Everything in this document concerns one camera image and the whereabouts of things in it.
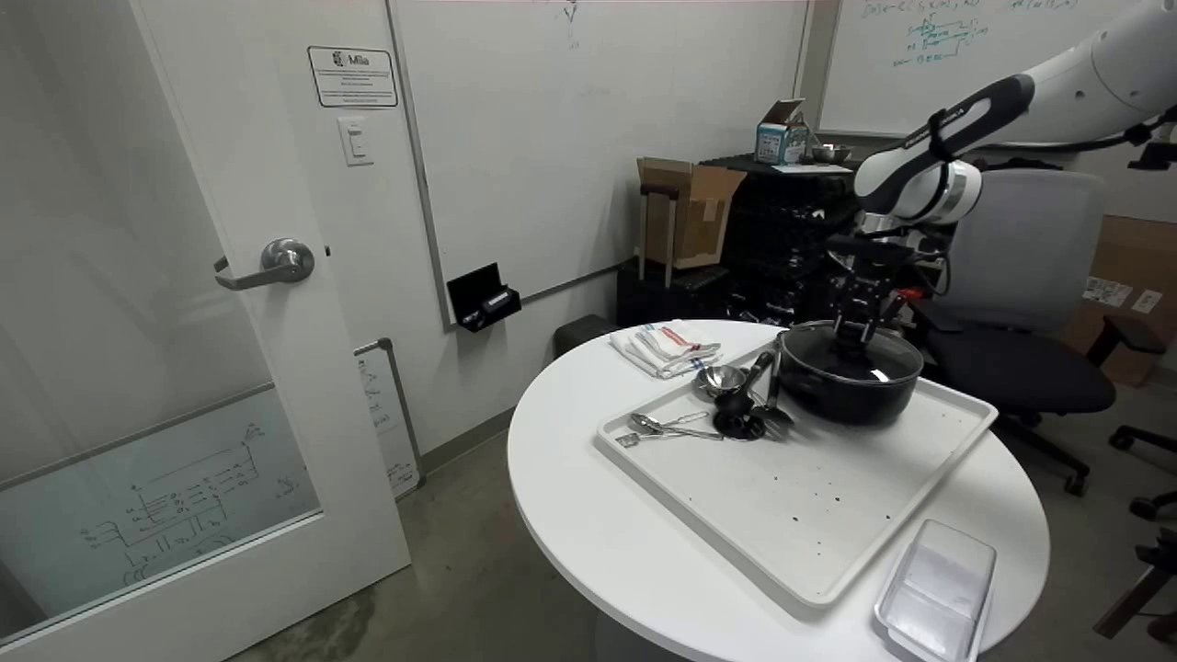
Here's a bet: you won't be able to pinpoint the teal tissue box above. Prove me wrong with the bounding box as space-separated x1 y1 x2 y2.
750 99 813 168

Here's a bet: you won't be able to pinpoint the glass lid with black knob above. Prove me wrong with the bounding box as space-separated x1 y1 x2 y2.
778 321 926 387

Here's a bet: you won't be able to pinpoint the silver door handle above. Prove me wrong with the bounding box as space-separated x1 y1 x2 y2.
213 237 322 294

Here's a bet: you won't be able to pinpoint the small steel measuring cup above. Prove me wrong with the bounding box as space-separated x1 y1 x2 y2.
697 359 753 401

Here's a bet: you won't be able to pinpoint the grey black office chair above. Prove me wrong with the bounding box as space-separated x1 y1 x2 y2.
911 164 1169 500

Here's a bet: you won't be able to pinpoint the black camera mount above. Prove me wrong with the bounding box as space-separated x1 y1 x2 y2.
1125 120 1177 178

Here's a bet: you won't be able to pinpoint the open cardboard box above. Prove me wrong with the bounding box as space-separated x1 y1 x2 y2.
633 156 750 273

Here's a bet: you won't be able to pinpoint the black marker tray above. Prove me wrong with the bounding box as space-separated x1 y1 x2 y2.
445 259 526 335

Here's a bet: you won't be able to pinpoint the white rectangular tray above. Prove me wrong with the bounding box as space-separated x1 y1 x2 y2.
591 352 1006 614

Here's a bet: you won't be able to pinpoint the white door with glass pane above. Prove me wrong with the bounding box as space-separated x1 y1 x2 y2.
0 0 416 662

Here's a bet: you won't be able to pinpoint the whiteboard with green writing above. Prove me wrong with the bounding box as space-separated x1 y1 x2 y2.
817 0 1143 146

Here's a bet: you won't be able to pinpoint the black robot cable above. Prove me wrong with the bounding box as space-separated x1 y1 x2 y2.
924 108 1177 231

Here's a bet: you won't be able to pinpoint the large wall whiteboard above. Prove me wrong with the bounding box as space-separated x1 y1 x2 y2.
388 0 813 332

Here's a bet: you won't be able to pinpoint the white striped cloth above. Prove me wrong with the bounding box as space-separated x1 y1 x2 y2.
609 321 725 384

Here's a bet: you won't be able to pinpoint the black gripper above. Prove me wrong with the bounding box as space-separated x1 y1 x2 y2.
837 261 908 358

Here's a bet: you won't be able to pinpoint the black pot with loop handle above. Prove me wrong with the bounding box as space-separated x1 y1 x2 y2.
768 321 931 429

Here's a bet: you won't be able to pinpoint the steel measuring spoon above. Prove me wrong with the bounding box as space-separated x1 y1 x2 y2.
626 410 723 450

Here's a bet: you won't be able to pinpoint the labelled cardboard box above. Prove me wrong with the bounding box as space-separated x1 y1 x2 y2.
1061 212 1177 394

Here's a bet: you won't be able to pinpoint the small leaning whiteboard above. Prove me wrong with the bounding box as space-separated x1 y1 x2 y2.
355 340 426 500

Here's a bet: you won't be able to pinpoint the white wall sign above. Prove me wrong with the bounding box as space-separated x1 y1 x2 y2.
304 42 401 112

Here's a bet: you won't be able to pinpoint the black stand legs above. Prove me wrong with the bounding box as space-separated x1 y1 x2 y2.
1093 421 1177 649

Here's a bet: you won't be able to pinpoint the clear plastic container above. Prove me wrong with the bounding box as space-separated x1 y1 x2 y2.
873 515 1001 662

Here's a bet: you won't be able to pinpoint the black plastic ladle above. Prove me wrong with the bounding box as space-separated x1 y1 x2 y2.
709 384 803 441

